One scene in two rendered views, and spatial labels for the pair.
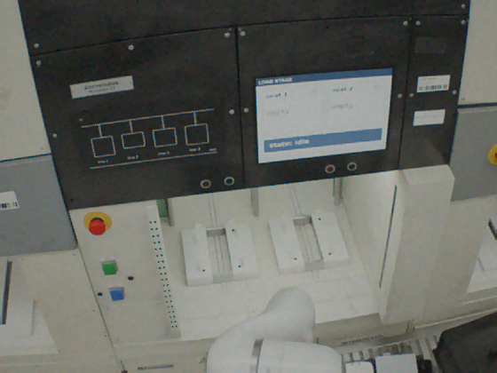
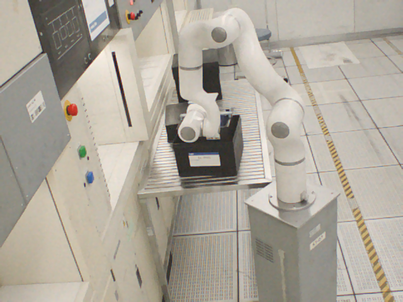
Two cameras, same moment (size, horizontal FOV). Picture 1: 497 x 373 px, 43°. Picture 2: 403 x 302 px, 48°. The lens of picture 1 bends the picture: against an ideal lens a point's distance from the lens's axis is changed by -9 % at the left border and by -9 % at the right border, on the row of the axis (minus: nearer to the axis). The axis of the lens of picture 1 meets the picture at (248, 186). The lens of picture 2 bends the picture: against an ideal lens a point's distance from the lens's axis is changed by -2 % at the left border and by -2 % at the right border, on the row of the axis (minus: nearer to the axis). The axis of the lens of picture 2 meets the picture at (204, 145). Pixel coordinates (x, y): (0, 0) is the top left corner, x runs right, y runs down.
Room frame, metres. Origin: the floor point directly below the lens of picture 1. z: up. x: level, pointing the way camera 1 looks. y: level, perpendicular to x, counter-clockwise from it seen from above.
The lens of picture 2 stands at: (0.36, 1.58, 1.87)
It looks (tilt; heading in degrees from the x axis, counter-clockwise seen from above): 28 degrees down; 283
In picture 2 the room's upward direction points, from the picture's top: 9 degrees counter-clockwise
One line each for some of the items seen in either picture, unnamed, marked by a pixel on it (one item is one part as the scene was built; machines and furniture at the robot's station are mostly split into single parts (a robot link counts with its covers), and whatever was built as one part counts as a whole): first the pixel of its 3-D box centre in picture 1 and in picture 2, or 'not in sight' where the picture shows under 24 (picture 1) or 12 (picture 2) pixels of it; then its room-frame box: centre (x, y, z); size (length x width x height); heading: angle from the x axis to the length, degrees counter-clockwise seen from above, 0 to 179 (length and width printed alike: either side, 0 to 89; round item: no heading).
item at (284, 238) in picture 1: (307, 241); not in sight; (1.42, -0.17, 0.89); 0.22 x 0.21 x 0.04; 6
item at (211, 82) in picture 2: not in sight; (197, 76); (0.98, -1.18, 0.89); 0.29 x 0.29 x 0.25; 10
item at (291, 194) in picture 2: not in sight; (290, 177); (0.41, 0.00, 0.85); 0.19 x 0.19 x 0.18
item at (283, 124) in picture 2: not in sight; (286, 134); (0.41, 0.03, 1.07); 0.19 x 0.12 x 0.24; 79
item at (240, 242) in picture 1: (218, 252); not in sight; (1.39, 0.10, 0.89); 0.22 x 0.21 x 0.04; 6
